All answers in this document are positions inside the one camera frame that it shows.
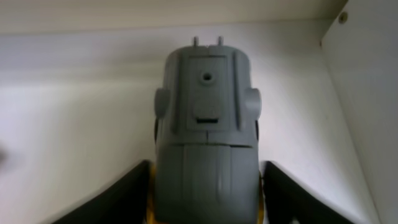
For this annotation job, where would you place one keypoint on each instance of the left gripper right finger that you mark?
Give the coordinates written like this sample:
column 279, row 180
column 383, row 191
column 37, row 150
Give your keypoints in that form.
column 289, row 199

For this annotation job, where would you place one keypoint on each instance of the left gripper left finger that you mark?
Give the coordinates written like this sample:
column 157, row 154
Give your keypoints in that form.
column 118, row 199

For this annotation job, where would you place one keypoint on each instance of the grey and yellow toy truck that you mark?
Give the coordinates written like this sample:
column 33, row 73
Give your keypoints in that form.
column 206, row 161

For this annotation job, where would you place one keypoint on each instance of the white shelf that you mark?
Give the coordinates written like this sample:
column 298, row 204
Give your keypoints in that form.
column 62, row 93

